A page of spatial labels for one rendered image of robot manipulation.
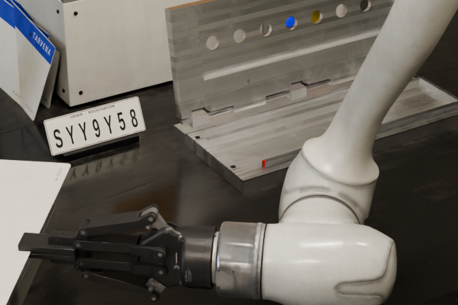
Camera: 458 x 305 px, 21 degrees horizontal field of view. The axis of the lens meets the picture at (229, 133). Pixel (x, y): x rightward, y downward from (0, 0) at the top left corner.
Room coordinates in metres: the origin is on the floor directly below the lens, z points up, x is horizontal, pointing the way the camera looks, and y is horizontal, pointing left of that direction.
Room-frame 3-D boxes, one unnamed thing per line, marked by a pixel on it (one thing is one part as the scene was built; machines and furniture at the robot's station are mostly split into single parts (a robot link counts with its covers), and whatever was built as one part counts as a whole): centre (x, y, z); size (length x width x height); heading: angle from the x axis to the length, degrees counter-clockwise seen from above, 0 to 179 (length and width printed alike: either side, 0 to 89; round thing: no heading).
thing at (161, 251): (1.24, 0.13, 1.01); 0.11 x 0.04 x 0.01; 83
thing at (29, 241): (1.25, 0.22, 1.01); 0.07 x 0.03 x 0.01; 83
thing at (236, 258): (1.23, -0.01, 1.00); 0.09 x 0.06 x 0.09; 173
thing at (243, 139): (1.74, -0.16, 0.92); 0.44 x 0.21 x 0.04; 121
